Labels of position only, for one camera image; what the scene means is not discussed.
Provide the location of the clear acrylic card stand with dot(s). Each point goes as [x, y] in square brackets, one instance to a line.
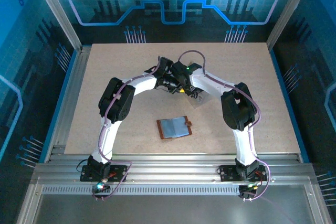
[200, 102]

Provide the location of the brown leather card holder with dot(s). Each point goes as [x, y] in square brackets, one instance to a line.
[173, 127]

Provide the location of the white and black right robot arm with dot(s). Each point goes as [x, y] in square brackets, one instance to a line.
[210, 85]

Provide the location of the small LED connector board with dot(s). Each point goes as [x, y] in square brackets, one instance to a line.
[248, 188]
[101, 187]

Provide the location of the grey metal plate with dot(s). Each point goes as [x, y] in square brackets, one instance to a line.
[170, 211]

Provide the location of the aluminium frame rail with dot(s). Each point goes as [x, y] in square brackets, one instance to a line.
[170, 171]

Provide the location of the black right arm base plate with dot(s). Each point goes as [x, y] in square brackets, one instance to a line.
[228, 174]

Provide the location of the aluminium side rail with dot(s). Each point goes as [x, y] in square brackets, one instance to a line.
[78, 72]

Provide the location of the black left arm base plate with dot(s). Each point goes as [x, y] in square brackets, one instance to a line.
[118, 174]

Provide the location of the aluminium frame post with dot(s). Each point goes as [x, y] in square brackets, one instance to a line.
[58, 11]
[288, 11]

